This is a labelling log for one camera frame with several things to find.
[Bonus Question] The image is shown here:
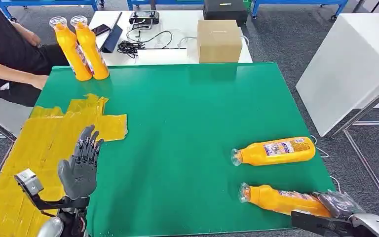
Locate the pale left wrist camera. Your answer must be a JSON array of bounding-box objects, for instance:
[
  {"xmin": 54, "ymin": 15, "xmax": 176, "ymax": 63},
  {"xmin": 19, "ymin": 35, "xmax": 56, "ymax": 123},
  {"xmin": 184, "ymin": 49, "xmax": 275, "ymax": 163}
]
[{"xmin": 14, "ymin": 168, "xmax": 45, "ymax": 198}]

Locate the blue metal frame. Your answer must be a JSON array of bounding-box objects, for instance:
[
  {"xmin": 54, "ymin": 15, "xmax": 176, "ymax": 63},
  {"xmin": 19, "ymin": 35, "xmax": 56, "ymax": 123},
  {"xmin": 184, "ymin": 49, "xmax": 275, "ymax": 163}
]
[
  {"xmin": 126, "ymin": 0, "xmax": 205, "ymax": 10},
  {"xmin": 0, "ymin": 0, "xmax": 101, "ymax": 19},
  {"xmin": 251, "ymin": 0, "xmax": 348, "ymax": 20}
]

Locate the metal table frame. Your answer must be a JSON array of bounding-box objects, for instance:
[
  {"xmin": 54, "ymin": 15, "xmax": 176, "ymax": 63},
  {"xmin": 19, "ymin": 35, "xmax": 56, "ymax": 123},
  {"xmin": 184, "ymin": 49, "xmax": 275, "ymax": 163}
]
[{"xmin": 327, "ymin": 70, "xmax": 379, "ymax": 220}]

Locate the dark blue folder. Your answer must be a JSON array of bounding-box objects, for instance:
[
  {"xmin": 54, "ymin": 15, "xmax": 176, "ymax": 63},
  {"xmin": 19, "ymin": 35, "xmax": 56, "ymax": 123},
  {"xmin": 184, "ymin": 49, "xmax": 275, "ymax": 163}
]
[{"xmin": 99, "ymin": 11, "xmax": 124, "ymax": 54}]

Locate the large white panel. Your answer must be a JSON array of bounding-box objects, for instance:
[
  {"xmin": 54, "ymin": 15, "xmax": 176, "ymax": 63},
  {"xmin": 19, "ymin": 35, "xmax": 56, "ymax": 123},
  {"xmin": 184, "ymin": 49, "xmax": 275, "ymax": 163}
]
[{"xmin": 296, "ymin": 12, "xmax": 379, "ymax": 137}]

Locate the pale grey platform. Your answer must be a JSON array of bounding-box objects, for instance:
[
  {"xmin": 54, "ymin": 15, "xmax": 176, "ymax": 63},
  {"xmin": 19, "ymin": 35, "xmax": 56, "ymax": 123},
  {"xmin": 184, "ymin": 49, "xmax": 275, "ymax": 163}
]
[{"xmin": 0, "ymin": 80, "xmax": 33, "ymax": 136}]

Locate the black box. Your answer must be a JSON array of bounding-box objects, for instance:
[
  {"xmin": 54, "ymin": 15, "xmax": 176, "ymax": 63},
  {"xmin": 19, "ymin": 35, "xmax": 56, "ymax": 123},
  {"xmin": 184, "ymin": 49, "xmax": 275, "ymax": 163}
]
[{"xmin": 202, "ymin": 0, "xmax": 248, "ymax": 27}]

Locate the yellow plastic sheet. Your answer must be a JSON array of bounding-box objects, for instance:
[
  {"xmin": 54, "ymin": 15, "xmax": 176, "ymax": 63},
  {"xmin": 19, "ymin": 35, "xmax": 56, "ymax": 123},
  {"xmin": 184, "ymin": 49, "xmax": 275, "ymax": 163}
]
[{"xmin": 0, "ymin": 93, "xmax": 128, "ymax": 237}]

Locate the brown cardboard box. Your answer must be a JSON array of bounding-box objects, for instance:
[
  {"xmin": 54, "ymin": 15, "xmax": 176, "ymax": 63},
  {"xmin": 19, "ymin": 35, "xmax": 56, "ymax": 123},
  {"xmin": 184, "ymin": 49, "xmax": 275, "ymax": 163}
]
[{"xmin": 197, "ymin": 19, "xmax": 243, "ymax": 64}]

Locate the white table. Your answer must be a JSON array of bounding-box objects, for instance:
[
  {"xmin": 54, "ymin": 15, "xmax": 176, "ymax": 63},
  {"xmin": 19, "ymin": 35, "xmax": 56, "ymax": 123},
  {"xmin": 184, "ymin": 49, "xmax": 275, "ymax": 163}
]
[{"xmin": 87, "ymin": 10, "xmax": 253, "ymax": 67}]

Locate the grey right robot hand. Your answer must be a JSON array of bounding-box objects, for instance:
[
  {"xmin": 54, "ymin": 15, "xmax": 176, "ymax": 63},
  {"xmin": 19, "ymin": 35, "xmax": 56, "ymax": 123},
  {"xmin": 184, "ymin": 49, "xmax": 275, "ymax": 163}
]
[{"xmin": 312, "ymin": 190, "xmax": 366, "ymax": 221}]

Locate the black remote controller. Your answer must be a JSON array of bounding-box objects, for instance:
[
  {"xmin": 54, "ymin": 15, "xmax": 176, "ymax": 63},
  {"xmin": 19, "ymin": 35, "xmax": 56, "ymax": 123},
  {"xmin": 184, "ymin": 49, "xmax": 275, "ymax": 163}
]
[{"xmin": 129, "ymin": 10, "xmax": 160, "ymax": 27}]

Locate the black cable bundle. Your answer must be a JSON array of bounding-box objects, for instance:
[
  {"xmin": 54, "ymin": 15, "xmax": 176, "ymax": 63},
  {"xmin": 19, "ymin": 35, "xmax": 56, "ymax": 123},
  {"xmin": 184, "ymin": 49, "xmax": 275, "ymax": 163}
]
[{"xmin": 116, "ymin": 30, "xmax": 174, "ymax": 60}]

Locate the white floor cable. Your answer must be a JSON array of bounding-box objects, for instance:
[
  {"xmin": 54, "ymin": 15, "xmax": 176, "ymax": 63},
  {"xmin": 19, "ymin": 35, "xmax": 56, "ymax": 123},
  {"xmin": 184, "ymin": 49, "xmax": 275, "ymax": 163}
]
[{"xmin": 309, "ymin": 134, "xmax": 342, "ymax": 194}]

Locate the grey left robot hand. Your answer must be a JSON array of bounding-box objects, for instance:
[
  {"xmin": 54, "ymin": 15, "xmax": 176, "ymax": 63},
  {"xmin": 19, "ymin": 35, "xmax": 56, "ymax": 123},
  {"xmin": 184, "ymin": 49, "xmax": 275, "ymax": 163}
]
[{"xmin": 57, "ymin": 124, "xmax": 105, "ymax": 200}]

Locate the orange drink bottle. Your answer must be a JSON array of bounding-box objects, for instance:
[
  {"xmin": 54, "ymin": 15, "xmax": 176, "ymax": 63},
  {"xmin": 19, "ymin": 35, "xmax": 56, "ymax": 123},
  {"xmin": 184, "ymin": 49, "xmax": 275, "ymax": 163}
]
[
  {"xmin": 230, "ymin": 136, "xmax": 317, "ymax": 167},
  {"xmin": 70, "ymin": 15, "xmax": 110, "ymax": 81},
  {"xmin": 238, "ymin": 182, "xmax": 333, "ymax": 219},
  {"xmin": 49, "ymin": 16, "xmax": 93, "ymax": 82}
]

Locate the black smartphone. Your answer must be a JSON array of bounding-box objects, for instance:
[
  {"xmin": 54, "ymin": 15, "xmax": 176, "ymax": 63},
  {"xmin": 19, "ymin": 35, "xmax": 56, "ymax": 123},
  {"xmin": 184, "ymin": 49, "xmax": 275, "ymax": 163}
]
[{"xmin": 90, "ymin": 24, "xmax": 111, "ymax": 37}]

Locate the green table mat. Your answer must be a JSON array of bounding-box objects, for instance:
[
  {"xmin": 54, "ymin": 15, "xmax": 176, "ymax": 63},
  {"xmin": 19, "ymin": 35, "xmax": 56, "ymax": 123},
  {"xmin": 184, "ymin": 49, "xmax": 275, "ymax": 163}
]
[{"xmin": 34, "ymin": 62, "xmax": 337, "ymax": 237}]

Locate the thin white cable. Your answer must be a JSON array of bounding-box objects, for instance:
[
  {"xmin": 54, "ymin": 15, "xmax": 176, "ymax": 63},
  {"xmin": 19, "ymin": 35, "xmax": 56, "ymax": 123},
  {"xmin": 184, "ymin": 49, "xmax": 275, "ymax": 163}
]
[{"xmin": 176, "ymin": 35, "xmax": 199, "ymax": 49}]

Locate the person's hand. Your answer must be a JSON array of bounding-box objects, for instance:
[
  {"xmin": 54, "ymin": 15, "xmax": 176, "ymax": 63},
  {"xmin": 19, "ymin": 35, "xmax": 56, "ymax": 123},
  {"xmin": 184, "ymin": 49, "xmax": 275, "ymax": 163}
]
[{"xmin": 11, "ymin": 21, "xmax": 42, "ymax": 47}]

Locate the person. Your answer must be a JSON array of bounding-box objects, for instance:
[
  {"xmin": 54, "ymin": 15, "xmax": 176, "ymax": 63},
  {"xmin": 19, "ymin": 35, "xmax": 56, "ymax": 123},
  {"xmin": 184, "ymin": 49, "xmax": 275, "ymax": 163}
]
[{"xmin": 0, "ymin": 0, "xmax": 71, "ymax": 108}]

